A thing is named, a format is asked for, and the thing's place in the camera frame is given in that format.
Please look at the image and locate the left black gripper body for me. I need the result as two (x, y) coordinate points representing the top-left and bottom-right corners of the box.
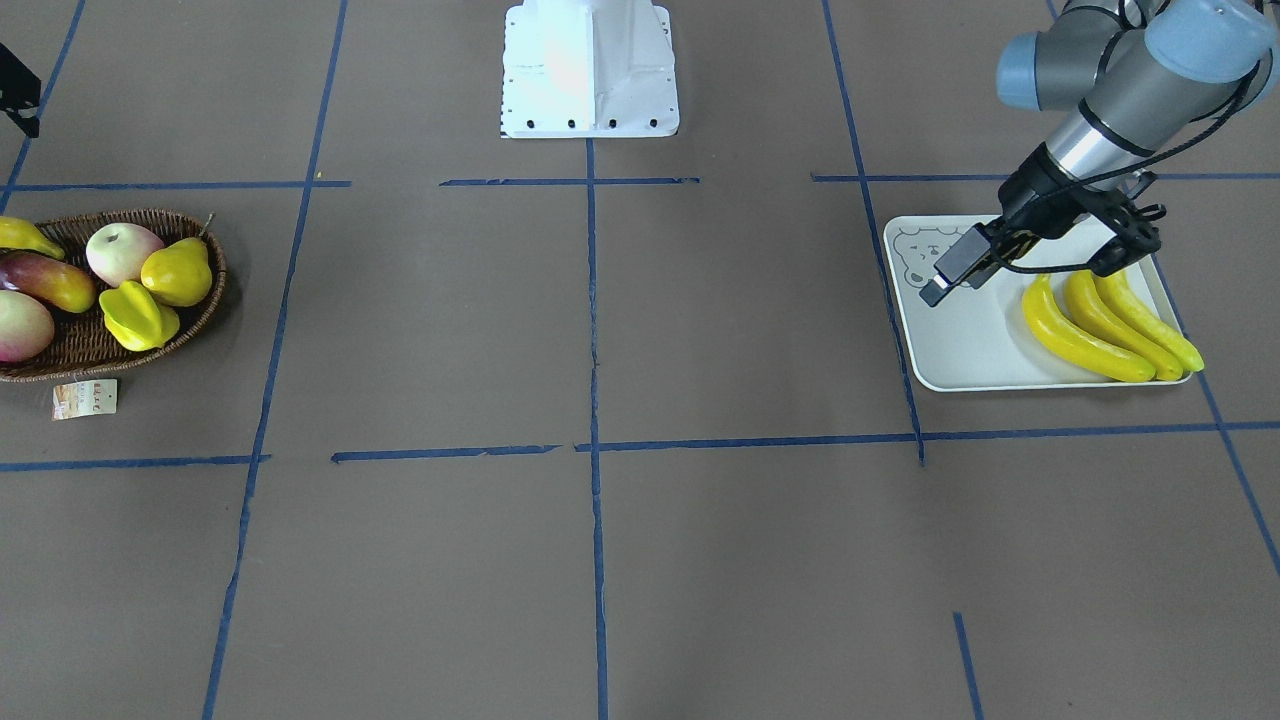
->
(996, 143), (1101, 241)

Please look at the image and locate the yellow banana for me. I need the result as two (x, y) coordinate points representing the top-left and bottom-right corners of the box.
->
(1094, 272), (1204, 373)
(1064, 270), (1184, 380)
(0, 217), (67, 261)
(1020, 274), (1156, 383)

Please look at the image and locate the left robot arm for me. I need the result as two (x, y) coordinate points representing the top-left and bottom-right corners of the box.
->
(919, 1), (1277, 306)

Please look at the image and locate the cream bear plate tray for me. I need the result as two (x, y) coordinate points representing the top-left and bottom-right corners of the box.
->
(883, 217), (1194, 392)

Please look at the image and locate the woven brown basket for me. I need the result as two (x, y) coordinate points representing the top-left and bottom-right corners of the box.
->
(1, 208), (229, 383)

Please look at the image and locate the basket paper label tag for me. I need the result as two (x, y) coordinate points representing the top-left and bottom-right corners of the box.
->
(51, 378), (119, 421)

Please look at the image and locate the pale peach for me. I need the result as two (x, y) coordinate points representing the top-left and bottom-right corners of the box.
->
(84, 222), (165, 288)

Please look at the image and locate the dark red apple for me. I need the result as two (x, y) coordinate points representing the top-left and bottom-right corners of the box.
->
(1, 250), (99, 314)

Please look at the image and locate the pink white apple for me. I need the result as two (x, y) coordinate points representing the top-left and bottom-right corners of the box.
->
(1, 290), (56, 363)

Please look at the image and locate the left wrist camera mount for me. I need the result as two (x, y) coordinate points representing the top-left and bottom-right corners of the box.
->
(1068, 170), (1167, 277)

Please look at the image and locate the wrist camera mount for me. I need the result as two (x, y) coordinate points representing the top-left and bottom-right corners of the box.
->
(0, 44), (42, 138)
(1068, 170), (1167, 277)

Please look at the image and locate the white camera pole base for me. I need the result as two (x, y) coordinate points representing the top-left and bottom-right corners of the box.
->
(500, 1), (681, 138)

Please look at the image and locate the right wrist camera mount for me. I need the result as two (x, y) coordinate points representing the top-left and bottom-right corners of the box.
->
(0, 44), (42, 138)

